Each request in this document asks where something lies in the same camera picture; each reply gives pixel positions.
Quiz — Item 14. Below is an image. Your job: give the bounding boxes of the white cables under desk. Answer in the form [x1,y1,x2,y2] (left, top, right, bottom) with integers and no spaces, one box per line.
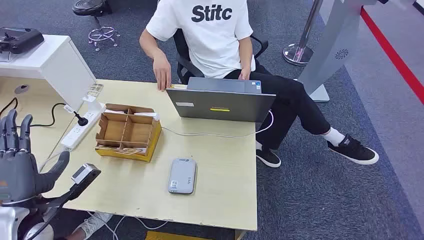
[86,211,170,240]

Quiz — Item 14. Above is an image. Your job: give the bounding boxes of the grey laptop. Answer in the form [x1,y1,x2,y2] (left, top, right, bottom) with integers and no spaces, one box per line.
[165,76,277,124]

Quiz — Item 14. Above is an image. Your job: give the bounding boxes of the white cabinet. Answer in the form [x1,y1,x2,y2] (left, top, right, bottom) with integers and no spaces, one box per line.
[0,34,97,114]

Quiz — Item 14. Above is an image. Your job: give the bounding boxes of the person's left hand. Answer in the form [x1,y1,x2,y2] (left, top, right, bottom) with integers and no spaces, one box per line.
[237,67,252,81]

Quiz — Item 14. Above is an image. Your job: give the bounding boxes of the white laptop cable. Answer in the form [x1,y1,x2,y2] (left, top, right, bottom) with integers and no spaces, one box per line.
[161,109,275,139]

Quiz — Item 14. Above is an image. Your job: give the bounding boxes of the clear printed card stack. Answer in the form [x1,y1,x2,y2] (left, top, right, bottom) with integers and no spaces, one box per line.
[86,82,105,98]

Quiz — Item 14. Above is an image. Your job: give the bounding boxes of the grey card reader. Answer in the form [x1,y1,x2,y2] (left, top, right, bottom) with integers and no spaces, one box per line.
[167,157,197,195]

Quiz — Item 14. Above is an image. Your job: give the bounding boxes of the white power strip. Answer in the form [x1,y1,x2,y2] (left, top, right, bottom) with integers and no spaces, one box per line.
[60,102,106,152]

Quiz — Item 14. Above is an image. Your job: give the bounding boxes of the wooden compartment box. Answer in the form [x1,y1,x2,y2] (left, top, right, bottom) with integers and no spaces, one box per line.
[95,103,163,164]

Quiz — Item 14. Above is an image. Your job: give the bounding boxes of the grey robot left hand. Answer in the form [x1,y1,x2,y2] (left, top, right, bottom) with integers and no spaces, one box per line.
[0,109,71,208]

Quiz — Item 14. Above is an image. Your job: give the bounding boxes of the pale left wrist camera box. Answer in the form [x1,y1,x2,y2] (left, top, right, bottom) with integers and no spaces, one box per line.
[70,163,102,185]

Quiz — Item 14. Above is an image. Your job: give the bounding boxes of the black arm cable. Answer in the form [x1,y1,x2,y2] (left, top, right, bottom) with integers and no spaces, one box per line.
[26,198,72,240]

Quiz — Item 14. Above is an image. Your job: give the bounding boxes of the person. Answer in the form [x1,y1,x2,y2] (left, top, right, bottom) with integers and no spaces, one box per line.
[139,0,380,169]

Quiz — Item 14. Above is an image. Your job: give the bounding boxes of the chrome stanchion post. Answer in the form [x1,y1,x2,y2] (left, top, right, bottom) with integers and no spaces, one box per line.
[282,0,324,66]

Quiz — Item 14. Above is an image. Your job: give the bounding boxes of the printed card in box slot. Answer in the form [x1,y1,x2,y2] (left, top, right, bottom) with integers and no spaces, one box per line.
[99,147,147,157]

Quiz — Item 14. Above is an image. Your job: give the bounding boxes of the black stool with chrome base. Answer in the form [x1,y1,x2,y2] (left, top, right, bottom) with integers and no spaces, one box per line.
[72,0,121,52]

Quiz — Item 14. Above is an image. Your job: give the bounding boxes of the black controller device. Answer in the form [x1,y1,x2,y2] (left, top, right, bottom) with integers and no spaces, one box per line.
[0,27,45,55]

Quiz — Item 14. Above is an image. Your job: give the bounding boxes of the black office chair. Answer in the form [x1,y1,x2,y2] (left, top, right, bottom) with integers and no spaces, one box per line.
[172,28,269,85]

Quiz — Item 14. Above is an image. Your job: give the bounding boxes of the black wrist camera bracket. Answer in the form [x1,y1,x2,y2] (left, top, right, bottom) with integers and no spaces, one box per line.
[1,169,102,213]

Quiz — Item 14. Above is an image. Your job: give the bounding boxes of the white power strip cord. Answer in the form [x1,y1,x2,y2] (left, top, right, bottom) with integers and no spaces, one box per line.
[39,149,67,173]

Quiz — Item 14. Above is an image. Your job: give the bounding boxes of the person's right hand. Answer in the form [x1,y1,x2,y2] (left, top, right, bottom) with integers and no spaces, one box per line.
[152,54,172,92]

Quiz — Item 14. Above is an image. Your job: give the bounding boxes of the white card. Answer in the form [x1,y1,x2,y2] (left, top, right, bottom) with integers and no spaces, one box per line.
[134,111,161,122]

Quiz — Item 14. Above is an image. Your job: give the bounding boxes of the black plug with cable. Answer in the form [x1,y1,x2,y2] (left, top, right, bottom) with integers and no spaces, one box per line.
[0,96,90,129]

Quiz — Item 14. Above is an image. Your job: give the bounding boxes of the white sneaker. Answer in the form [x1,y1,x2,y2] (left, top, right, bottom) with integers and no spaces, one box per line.
[71,211,114,240]

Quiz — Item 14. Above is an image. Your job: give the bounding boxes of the grey kiosk stand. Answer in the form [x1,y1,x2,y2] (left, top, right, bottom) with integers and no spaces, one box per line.
[293,0,390,103]

